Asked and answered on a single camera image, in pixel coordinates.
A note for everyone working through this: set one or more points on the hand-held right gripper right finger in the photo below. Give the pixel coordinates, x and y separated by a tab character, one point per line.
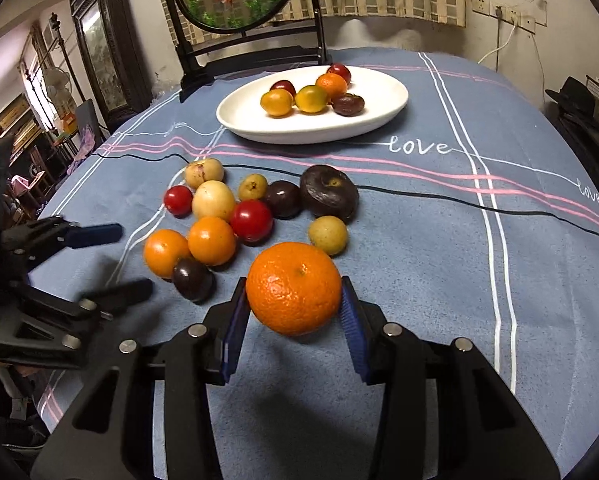
353	327

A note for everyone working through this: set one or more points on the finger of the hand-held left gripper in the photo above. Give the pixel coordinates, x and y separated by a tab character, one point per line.
124	294
94	235

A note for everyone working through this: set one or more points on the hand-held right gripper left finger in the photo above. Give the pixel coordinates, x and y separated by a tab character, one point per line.
233	327

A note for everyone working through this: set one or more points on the large orange mandarin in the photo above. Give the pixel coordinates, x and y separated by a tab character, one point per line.
293	287

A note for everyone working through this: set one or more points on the white oval plate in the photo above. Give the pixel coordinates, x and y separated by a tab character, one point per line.
289	127

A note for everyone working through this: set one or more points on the orange tangerine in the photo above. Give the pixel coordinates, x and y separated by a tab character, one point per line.
212	241
164	252
331	85

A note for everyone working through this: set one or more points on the dark purple round fruit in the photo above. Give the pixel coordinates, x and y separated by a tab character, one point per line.
193	280
283	200

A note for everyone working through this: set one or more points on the blue striped tablecloth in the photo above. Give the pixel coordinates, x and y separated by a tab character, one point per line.
429	285

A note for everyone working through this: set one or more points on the small red tomato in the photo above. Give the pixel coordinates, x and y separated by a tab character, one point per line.
178	201

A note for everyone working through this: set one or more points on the yellow-green round fruit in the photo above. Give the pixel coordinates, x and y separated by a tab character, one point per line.
328	235

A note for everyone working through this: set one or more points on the large pale yellow fruit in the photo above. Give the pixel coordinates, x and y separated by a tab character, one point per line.
213	201

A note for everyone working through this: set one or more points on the small yellow spotted fruit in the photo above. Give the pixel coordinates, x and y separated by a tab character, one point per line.
204	171

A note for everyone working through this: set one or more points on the white standing fan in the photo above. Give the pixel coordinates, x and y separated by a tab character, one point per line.
59	85

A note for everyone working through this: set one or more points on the large dark purple flat fruit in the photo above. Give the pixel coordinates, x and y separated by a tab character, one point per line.
329	193

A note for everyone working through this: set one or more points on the small yellow-green fruit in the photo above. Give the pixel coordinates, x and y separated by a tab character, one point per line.
252	187

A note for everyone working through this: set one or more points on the dark wooden framed mirror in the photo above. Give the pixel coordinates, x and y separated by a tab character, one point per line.
99	50

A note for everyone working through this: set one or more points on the dark purple passion fruit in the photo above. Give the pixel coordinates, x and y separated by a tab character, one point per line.
348	105

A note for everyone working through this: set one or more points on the yellow-orange tangerine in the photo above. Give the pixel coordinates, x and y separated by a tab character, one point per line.
277	103

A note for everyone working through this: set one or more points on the green-tinged tangerine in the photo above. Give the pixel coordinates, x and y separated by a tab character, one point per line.
312	99

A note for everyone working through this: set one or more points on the dark red plum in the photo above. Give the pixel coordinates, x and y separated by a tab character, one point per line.
282	87

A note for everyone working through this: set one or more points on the dark wooden furniture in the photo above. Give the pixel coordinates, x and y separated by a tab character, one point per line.
597	160

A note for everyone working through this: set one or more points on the black hat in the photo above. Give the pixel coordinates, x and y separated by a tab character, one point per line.
572	96

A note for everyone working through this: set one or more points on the white wall socket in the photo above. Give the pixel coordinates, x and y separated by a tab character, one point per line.
514	15
528	23
480	4

